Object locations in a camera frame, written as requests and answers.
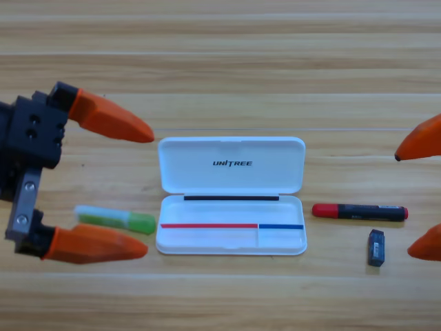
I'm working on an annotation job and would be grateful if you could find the white Unitree pencil case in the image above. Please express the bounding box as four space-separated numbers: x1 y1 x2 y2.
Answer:
155 136 308 257

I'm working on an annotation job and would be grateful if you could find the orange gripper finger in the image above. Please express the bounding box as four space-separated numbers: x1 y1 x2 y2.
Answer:
394 113 441 162
15 208 149 265
407 223 441 262

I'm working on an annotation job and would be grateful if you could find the red and black marker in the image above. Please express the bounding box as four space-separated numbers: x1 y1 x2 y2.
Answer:
311 203 409 223

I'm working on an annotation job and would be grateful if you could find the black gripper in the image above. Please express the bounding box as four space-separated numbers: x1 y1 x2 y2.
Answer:
0 81 155 242

